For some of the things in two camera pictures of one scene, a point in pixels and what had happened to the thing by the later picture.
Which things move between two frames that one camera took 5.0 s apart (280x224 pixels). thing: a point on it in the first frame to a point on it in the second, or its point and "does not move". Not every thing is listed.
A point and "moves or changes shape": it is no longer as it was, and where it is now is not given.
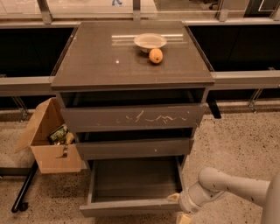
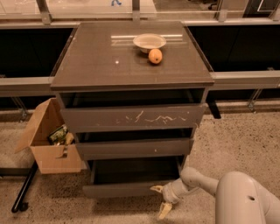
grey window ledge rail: x=221 y=80 does not move
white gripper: x=185 y=201 to x=169 y=193
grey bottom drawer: x=133 y=187 moves or changes shape
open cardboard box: x=52 y=141 does not move
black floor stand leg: x=29 y=172 does not move
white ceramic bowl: x=149 y=41 does not move
